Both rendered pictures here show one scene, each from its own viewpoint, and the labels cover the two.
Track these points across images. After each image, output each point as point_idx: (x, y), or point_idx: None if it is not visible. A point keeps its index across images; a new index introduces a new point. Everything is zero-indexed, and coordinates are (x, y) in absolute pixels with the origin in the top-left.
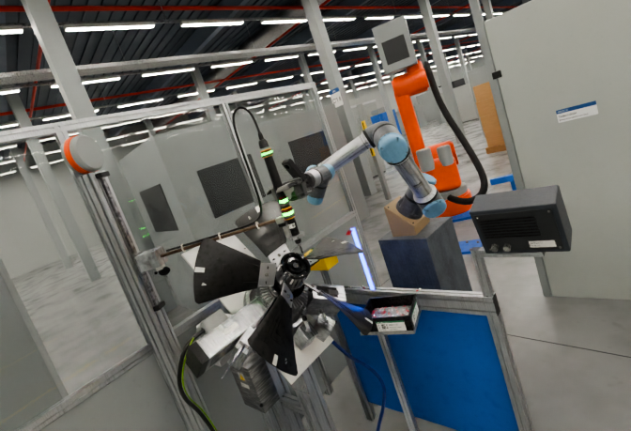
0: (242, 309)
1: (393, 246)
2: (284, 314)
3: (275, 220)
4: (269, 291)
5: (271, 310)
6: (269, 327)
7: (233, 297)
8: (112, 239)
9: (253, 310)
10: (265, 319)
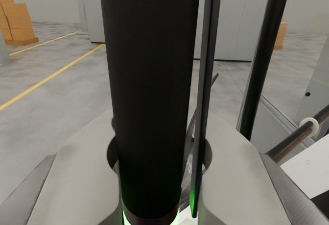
0: (190, 181)
1: None
2: (122, 206)
3: (189, 206)
4: None
5: (118, 175)
6: (115, 173)
7: None
8: None
9: (184, 196)
10: (117, 164)
